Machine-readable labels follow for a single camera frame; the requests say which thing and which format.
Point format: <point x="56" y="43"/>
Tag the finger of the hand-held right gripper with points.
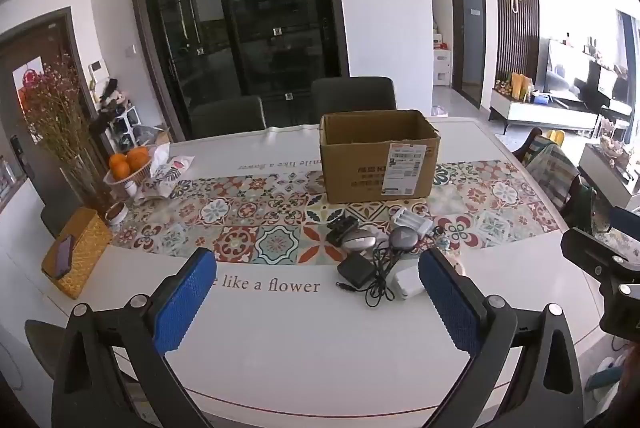
<point x="625" y="223"/>
<point x="590" y="250"/>

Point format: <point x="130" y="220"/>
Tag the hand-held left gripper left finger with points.
<point x="185" y="298"/>

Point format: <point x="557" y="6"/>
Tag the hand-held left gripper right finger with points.
<point x="447" y="303"/>

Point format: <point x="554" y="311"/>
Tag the silver oval case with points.
<point x="357" y="240"/>

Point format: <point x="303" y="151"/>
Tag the brown cardboard box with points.
<point x="350" y="167"/>

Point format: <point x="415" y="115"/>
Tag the pale pink round item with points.
<point x="457" y="265"/>

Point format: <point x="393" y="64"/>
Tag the white power adapter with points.
<point x="407" y="283"/>

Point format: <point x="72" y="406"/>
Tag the white coffee table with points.
<point x="607" y="180"/>

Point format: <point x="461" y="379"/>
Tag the slipper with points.
<point x="602" y="375"/>

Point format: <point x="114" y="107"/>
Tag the grey round case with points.
<point x="402" y="238"/>

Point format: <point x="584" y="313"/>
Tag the white battery charger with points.
<point x="412" y="220"/>

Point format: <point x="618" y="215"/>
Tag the chair with patterned cloth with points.
<point x="550" y="167"/>

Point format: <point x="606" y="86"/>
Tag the black power adapter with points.
<point x="355" y="270"/>

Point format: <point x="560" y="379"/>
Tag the patterned tile table runner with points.
<point x="250" y="218"/>

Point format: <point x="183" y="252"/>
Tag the wicker tissue box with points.
<point x="87" y="258"/>

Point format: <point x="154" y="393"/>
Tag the small brown and white bowl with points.
<point x="116" y="213"/>

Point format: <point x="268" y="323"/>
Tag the printed paper bag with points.
<point x="167" y="178"/>

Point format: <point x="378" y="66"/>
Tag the small white cup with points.
<point x="131" y="189"/>

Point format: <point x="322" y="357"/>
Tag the dark smartphone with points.
<point x="64" y="258"/>

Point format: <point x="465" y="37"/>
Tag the white fruit basket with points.
<point x="132" y="178"/>

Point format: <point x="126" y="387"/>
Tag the white television cabinet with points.
<point x="540" y="110"/>

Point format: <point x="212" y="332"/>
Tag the orange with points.
<point x="119" y="166"/>
<point x="138" y="157"/>

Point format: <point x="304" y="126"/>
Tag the glass vase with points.
<point x="85" y="185"/>

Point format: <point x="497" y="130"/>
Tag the dark upholstered chair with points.
<point x="42" y="348"/>
<point x="52" y="220"/>
<point x="227" y="117"/>
<point x="352" y="97"/>

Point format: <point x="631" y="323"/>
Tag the flat screen television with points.
<point x="575" y="72"/>

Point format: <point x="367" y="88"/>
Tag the yellow packages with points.
<point x="522" y="86"/>

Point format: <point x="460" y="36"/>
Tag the white shoe rack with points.
<point x="120" y="122"/>

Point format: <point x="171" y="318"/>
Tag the dried flower bouquet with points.
<point x="55" y="107"/>

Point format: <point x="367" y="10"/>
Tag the small white cabinet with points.
<point x="442" y="67"/>

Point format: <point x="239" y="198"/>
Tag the dark interior door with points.
<point x="470" y="27"/>

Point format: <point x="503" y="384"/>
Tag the red door poster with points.
<point x="30" y="80"/>

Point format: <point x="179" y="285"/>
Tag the brown entrance door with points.
<point x="60" y="47"/>

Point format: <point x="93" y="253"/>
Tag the black sliding glass doors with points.
<point x="260" y="7"/>

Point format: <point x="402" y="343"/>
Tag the wall intercom panel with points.
<point x="96" y="69"/>

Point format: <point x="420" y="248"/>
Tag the dark slatted wall panel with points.
<point x="505" y="7"/>

